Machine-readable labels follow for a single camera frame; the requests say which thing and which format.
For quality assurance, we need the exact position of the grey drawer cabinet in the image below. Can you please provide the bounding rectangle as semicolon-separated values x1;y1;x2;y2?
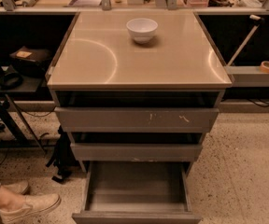
45;9;234;174

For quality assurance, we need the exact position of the grey top drawer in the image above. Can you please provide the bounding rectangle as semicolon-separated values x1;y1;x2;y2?
55;107;219;133

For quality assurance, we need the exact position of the grey middle drawer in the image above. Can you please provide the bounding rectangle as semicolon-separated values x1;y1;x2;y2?
71;143;202;161

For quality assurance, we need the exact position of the grey open bottom drawer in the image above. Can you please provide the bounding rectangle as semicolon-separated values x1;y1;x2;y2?
72;161;201;224

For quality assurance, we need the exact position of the white ceramic bowl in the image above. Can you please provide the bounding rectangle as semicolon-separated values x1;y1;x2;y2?
126;18;158;44

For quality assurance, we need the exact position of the black bag with label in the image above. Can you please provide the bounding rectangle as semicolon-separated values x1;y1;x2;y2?
9;46;52;78

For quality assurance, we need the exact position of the black stand with clamp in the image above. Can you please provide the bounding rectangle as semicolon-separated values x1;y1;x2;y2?
0;66;46;152

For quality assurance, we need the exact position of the roll of masking tape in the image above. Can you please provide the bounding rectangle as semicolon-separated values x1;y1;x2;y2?
260;61;269;74

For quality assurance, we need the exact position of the beige slip-on shoe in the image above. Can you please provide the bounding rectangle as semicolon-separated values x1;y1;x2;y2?
0;193;61;224

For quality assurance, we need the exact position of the person's leg in jeans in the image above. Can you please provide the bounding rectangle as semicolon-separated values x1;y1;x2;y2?
0;183;24;212

